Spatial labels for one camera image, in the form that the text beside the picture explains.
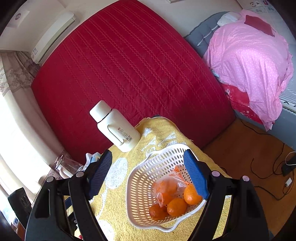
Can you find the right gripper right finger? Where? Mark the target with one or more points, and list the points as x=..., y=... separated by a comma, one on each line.
x=246, y=219

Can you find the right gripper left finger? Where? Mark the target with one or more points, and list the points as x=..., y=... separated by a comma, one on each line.
x=48, y=219

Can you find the packaged orange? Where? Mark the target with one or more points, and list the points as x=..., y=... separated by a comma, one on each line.
x=169, y=186

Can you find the orange tangerine in basket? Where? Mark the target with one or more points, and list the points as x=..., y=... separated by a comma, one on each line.
x=191, y=196
x=177, y=207
x=158, y=213

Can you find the yellow and white towel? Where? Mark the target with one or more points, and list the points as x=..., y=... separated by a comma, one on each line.
x=122, y=206

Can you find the white tissue pack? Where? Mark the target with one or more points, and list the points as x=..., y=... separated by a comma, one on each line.
x=90, y=158

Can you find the white plastic perforated basket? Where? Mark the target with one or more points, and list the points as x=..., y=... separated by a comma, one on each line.
x=139, y=197

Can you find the cream thermos flask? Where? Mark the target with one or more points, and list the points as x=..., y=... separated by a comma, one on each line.
x=115, y=126

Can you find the patterned beige curtain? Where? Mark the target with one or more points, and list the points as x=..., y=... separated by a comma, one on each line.
x=18, y=71

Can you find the pink polka dot quilt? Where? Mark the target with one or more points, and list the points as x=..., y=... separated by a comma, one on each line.
x=250, y=55

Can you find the red mattress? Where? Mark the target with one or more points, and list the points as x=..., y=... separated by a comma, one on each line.
x=131, y=58

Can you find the white air conditioner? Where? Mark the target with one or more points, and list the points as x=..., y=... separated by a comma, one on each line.
x=35, y=27

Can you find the white pillow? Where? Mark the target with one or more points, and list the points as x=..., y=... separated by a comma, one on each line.
x=227, y=18

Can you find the glass kettle with pink handle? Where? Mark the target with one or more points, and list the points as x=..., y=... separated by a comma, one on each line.
x=66, y=167

